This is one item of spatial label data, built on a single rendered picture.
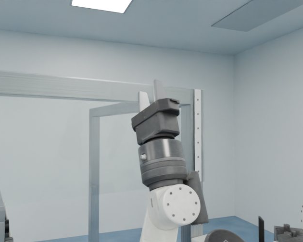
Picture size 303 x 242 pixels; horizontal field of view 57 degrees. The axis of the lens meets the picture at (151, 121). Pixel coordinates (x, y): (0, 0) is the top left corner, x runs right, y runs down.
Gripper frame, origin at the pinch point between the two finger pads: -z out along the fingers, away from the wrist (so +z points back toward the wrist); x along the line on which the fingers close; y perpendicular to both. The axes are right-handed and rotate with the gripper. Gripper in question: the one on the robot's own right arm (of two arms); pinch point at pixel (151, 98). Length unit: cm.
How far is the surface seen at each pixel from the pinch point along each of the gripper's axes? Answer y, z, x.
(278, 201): -375, -2, -171
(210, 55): -331, -258, -186
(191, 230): -43, 26, -37
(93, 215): -62, 4, -145
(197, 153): -41.7, 0.6, -25.0
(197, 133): -40.6, -6.0, -22.3
